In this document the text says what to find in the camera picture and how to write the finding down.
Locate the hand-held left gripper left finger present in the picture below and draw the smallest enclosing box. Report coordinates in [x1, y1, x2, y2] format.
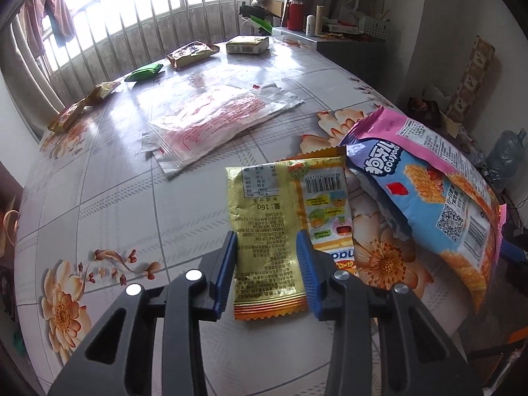
[49, 230, 239, 396]

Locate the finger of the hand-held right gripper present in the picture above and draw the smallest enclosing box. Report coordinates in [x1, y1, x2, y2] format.
[500, 239, 528, 265]

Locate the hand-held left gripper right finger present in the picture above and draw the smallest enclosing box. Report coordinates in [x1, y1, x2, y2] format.
[296, 229, 484, 396]

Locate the yellow snack wrapper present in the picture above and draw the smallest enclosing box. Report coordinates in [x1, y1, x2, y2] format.
[225, 153, 356, 322]

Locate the pink and blue snack bag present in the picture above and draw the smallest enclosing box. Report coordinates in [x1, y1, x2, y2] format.
[338, 106, 508, 313]

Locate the large blue water jug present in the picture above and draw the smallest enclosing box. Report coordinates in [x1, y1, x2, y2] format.
[484, 129, 528, 182]

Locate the table with floral tablecloth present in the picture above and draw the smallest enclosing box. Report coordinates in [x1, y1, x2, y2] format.
[12, 39, 502, 396]

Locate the clear wrapper with red print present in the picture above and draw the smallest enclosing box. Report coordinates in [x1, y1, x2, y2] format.
[148, 84, 290, 170]

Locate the dark snack bag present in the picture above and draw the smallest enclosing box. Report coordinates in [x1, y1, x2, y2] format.
[408, 97, 442, 127]

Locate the patterned paper roll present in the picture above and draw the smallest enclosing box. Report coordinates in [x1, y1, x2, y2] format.
[447, 35, 496, 123]

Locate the grey cabinet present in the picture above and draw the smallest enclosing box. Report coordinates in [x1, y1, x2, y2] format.
[272, 27, 389, 88]

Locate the green packet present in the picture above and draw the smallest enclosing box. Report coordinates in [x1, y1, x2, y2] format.
[124, 62, 165, 83]

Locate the small yellow snack packet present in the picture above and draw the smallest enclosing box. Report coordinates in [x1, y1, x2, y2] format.
[83, 81, 122, 106]

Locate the brown snack packet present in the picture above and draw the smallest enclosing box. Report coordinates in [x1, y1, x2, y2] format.
[166, 40, 220, 70]

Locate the orange snack packet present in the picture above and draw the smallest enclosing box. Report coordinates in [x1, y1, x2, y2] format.
[47, 101, 90, 134]

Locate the yellow box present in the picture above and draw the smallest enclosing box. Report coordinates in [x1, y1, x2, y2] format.
[225, 35, 270, 56]

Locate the green plastic object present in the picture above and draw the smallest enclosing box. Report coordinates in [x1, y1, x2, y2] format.
[249, 16, 273, 36]

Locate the pale plastic storage basket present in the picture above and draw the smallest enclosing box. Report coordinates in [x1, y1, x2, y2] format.
[359, 16, 391, 41]

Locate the red thermos bottle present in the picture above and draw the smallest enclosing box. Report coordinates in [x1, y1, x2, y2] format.
[287, 0, 305, 31]

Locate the black flat object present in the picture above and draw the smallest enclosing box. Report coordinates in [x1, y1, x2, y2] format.
[239, 2, 265, 19]

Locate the small white plastic bag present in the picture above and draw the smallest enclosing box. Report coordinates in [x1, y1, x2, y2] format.
[344, 0, 364, 21]

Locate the metal window railing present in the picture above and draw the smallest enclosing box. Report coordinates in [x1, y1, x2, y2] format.
[16, 0, 290, 113]

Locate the beige curtain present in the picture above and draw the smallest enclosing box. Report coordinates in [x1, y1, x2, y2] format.
[8, 20, 67, 117]

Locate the dark hanging garment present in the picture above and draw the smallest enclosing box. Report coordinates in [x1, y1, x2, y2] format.
[43, 6, 75, 49]

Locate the pink hanging garment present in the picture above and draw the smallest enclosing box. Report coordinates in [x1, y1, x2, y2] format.
[22, 0, 75, 57]

